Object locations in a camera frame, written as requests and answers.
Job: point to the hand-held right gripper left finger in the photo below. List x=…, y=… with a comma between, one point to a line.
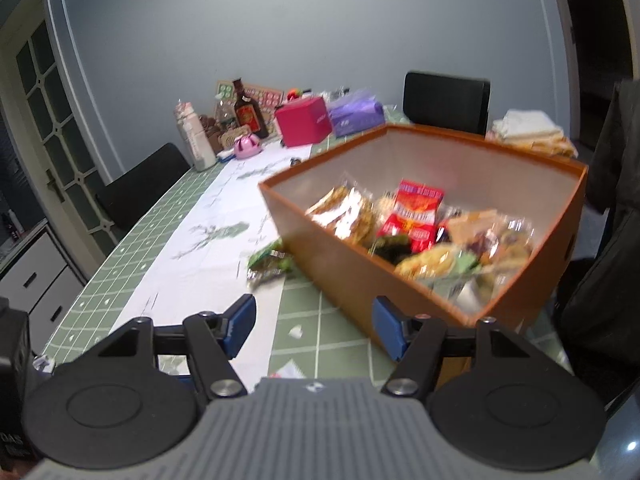
x=240, y=325

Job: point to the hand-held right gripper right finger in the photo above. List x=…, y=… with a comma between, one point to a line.
x=389, y=330

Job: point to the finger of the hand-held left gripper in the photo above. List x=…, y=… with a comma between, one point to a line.
x=181, y=381

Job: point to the dark green snack packet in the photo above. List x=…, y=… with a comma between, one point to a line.
x=395, y=252

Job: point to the clear bag of puffed snacks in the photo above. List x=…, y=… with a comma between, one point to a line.
x=430, y=260

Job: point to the clear silvery snack packet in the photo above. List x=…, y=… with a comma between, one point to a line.
x=467, y=295

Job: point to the orange cardboard box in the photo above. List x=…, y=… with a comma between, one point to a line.
x=325, y=255

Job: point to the red snack packet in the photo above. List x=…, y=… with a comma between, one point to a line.
x=415, y=215

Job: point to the clear bag of yellow snacks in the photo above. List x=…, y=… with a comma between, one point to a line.
x=345, y=215

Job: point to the mixed nut snack packet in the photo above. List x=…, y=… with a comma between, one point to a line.
x=495, y=242

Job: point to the white paper scrap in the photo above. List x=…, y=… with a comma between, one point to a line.
x=289, y=370
x=295, y=331

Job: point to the white printed table runner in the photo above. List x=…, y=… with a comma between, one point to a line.
x=215, y=270

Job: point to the light green snack packet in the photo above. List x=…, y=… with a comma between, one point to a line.
x=270, y=260

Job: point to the grey drawer cabinet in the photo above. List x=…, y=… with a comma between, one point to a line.
x=35, y=280

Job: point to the black chair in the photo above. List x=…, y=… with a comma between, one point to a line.
x=445, y=102
x=142, y=190

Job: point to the pink round gadget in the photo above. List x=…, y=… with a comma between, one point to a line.
x=248, y=147

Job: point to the white water bottle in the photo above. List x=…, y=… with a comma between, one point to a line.
x=197, y=142

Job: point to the clear plastic bottle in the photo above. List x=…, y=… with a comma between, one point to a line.
x=225, y=115

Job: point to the pink gift box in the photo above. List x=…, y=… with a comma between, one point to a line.
x=302, y=122

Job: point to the brown glass bottle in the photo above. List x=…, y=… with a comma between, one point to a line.
x=248, y=112

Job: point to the purple tissue pack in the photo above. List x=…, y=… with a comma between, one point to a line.
x=357, y=115

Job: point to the dotted pattern card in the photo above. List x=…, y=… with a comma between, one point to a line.
x=270, y=97

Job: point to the dark jacket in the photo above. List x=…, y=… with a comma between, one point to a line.
x=607, y=260

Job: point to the red orange toy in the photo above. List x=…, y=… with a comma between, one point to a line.
x=295, y=94

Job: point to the stack of folded cloths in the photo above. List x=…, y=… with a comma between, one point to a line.
x=530, y=130

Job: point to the glass panel door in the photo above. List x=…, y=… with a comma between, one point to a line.
x=45, y=110

